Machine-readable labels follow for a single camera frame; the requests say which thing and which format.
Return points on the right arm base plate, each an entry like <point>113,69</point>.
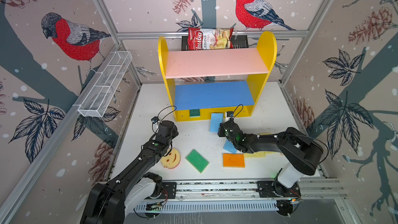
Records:
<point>273,189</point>

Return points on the black wire basket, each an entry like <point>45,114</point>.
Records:
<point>236,42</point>

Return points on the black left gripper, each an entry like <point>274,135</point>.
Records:
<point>174,130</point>

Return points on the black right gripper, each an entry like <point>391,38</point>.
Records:
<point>220,132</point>

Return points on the aluminium front rail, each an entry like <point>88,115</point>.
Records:
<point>313,188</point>

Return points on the yellow smiley face sponge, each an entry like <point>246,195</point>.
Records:
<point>172,160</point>

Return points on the dark green scrub sponge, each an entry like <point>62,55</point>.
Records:
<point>194,113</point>

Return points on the light blue sponge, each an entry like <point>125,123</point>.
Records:
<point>215,122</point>
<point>229,147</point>

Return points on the white mesh wall basket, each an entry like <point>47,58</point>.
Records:
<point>100,95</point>

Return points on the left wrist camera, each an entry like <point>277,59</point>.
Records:
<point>155,120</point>

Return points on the orange sponge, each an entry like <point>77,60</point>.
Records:
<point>231,160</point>

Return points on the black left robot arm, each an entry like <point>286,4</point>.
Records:
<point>111,202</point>

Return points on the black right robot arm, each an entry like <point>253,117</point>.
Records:
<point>302,153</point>

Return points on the light green scrub sponge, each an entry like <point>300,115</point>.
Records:
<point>197,161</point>

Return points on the yellow shelf unit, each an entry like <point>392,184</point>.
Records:
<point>217,97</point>

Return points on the red cassava chips bag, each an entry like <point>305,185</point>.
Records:
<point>209,39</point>

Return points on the yellow sponge front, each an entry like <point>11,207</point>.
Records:
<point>260,154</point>

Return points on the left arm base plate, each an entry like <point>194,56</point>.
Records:
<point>163,191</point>

